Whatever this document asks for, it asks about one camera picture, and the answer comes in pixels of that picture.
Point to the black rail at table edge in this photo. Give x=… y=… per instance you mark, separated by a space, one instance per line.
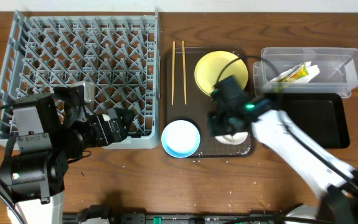
x=101 y=214

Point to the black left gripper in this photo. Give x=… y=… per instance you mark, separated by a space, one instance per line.
x=102 y=138

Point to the wooden chopstick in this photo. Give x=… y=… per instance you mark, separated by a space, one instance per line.
x=173 y=71
x=184 y=71

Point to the white pink bowl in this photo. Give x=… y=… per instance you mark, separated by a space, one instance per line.
x=232 y=139

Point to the left wooden chopstick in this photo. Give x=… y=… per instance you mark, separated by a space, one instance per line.
x=173 y=71

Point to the dark brown serving tray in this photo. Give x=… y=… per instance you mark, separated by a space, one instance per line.
x=198 y=104

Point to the right wooden chopstick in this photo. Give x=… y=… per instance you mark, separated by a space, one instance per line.
x=184 y=71

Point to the green orange snack wrapper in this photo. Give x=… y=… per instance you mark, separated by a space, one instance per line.
x=295 y=73

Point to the grey plastic dish rack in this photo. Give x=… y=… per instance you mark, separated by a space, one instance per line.
x=118 y=54

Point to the white napkin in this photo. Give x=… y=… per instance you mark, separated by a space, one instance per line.
x=313 y=72

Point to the clear plastic bin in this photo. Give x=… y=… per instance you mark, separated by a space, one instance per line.
x=338 y=70

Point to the yellow plate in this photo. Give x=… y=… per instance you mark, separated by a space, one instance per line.
x=217 y=66

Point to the black waste tray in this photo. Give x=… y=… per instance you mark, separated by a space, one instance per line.
x=321 y=116

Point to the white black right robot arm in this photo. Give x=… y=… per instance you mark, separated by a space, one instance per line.
x=333 y=181

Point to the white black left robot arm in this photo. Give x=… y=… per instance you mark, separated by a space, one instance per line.
x=54 y=130

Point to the light blue bowl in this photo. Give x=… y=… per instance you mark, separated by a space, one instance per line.
x=180 y=139

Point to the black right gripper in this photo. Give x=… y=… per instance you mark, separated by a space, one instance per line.
x=213 y=128

